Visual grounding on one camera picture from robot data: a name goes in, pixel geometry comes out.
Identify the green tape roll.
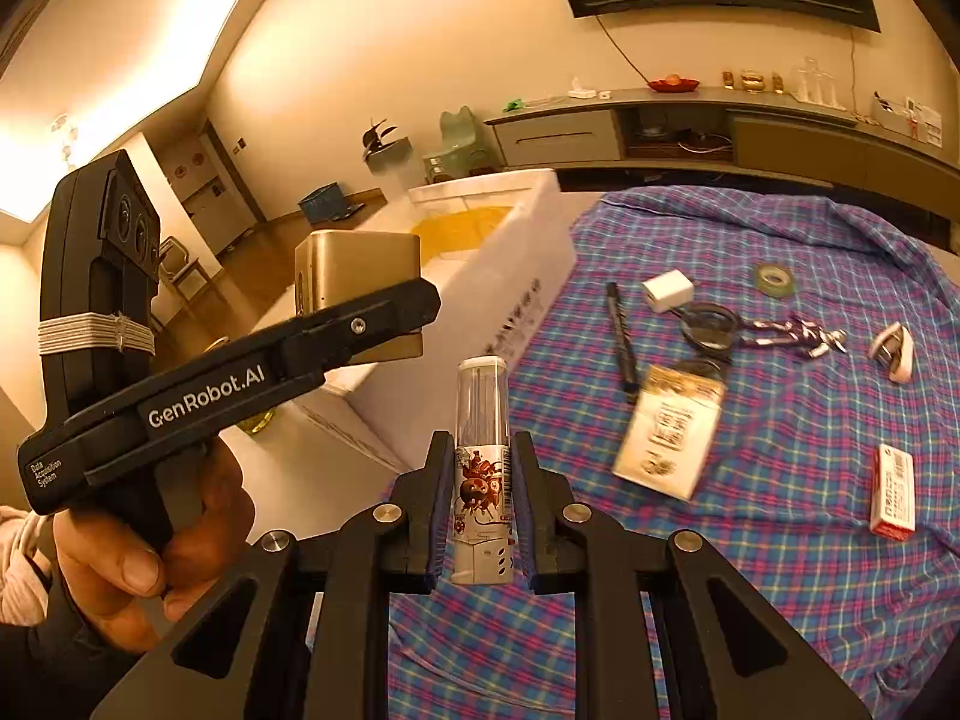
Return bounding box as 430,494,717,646
754,263,796,299

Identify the grey tv cabinet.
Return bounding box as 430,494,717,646
487,88,958,221

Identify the black marker pen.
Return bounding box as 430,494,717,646
605,281,641,403

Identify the green child chair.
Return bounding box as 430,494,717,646
423,106,500,184

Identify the gold metal box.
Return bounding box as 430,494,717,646
295,229,423,366

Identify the white card packet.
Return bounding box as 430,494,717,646
612,366,726,500

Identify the white power adapter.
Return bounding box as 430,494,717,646
641,268,695,314

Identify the white storage box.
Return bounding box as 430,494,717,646
254,169,576,473

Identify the blue basket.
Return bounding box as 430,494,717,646
299,182,350,226

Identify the clear tube with spider label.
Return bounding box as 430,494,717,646
451,356,512,587

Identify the white stapler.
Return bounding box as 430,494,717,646
867,322,916,385

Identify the person's left hand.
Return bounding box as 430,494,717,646
52,437,257,655

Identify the red fruit plate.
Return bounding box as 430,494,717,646
647,75,700,94

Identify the red white small box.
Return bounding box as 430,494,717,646
869,444,916,541

